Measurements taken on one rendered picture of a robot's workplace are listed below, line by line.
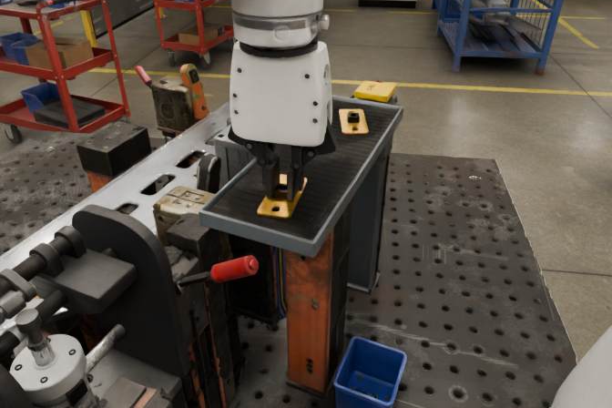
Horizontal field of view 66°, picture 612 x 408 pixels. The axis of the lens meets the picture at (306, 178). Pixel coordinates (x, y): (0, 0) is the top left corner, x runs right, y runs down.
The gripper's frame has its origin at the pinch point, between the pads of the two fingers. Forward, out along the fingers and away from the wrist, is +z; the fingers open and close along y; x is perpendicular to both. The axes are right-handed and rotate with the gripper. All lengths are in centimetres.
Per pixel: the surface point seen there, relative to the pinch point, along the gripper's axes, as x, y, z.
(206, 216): 6.2, 6.8, 2.2
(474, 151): -243, -53, 119
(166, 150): -33, 35, 19
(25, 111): -192, 239, 101
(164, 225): -4.0, 19.3, 13.4
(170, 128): -52, 46, 24
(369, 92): -34.3, -5.2, 2.6
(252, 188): -0.7, 4.0, 2.5
